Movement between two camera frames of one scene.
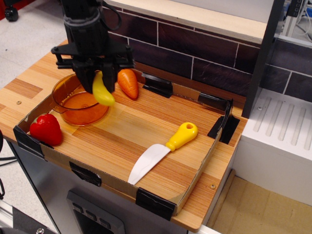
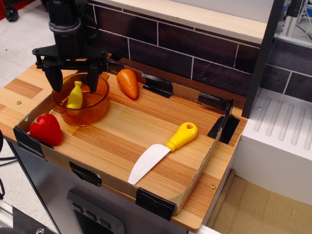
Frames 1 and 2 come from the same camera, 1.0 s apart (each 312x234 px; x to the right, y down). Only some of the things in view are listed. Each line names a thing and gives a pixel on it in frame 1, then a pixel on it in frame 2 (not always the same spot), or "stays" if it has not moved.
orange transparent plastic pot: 76,106 stays
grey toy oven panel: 90,218 stays
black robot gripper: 86,45 -> 69,52
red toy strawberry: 46,128 stays
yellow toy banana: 103,92 -> 75,100
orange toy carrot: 127,80 stays
